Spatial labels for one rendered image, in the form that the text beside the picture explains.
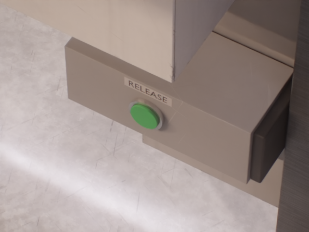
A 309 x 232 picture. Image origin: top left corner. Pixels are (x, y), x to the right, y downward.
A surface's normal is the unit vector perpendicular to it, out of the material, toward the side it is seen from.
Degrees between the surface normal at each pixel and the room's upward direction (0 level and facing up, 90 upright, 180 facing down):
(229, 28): 90
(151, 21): 90
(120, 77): 90
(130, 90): 90
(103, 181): 0
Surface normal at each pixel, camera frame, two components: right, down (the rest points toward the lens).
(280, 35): -0.51, 0.69
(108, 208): 0.00, -0.60
